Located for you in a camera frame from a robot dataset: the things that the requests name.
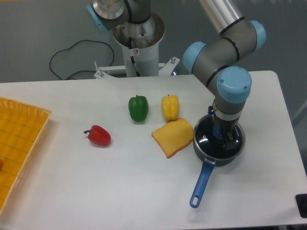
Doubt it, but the glass lid blue knob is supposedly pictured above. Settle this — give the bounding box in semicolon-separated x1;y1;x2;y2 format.
193;115;245;161

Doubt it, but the black device table corner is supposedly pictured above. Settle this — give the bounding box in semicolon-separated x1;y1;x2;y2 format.
295;194;307;219

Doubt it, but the toast bread slice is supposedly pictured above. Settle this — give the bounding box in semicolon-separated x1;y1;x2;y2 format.
152;118;194;159

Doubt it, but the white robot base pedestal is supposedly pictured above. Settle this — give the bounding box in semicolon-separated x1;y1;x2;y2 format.
113;13;165;77

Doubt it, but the blue handled saucepan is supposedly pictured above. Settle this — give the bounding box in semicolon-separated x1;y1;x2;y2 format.
189;155;238;208

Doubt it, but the black floor cable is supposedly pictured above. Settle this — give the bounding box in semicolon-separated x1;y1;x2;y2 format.
49;39;115;81

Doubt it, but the red bell pepper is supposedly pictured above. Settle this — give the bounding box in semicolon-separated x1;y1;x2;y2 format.
84;125;111;147

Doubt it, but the yellow bell pepper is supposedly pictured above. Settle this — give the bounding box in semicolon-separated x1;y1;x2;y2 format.
161;95;179;122

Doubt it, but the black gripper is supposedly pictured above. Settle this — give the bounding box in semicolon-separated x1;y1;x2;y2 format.
208;105;240;151

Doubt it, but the yellow plastic basket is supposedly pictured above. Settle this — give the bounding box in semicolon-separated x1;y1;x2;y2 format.
0;97;52;211

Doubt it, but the white metal base frame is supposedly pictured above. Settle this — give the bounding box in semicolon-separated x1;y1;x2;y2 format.
93;57;180;79

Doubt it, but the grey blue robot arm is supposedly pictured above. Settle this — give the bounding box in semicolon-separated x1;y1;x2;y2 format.
87;0;266;150

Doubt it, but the green bell pepper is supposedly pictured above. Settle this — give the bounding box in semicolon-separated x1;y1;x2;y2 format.
128;95;149;122

